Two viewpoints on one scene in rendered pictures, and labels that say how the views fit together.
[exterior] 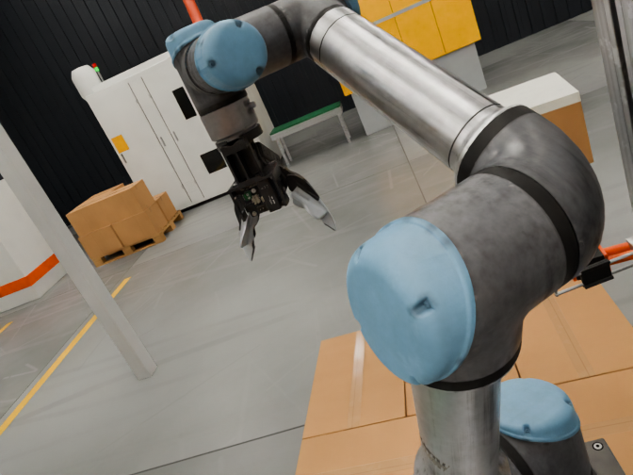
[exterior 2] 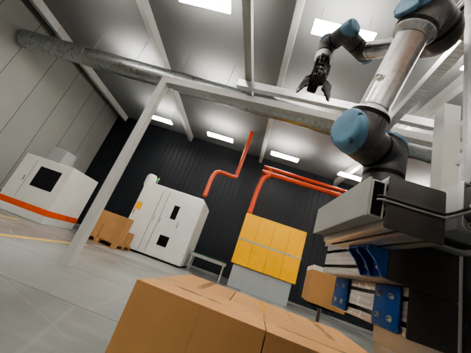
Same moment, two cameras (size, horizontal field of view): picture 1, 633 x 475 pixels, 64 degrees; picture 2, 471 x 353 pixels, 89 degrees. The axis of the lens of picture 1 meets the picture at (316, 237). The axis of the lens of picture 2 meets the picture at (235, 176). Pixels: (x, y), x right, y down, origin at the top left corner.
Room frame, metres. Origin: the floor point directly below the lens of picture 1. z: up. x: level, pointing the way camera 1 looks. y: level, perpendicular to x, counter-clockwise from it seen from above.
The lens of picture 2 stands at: (-0.07, 0.33, 0.75)
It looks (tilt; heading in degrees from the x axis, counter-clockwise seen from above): 19 degrees up; 354
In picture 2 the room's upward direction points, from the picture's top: 20 degrees clockwise
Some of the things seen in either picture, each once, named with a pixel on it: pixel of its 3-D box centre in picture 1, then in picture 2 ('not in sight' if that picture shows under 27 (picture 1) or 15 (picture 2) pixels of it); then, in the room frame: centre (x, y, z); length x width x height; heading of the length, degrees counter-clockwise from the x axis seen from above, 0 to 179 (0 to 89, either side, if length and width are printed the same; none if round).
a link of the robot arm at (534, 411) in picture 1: (531, 434); (383, 156); (0.54, -0.16, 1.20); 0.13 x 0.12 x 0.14; 108
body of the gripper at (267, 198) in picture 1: (253, 172); (319, 70); (0.75, 0.04, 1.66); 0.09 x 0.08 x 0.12; 168
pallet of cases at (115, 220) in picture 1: (127, 217); (111, 228); (7.99, 2.56, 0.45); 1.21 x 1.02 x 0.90; 78
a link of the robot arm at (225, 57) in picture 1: (237, 54); (347, 36); (0.67, 0.00, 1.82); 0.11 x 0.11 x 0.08; 18
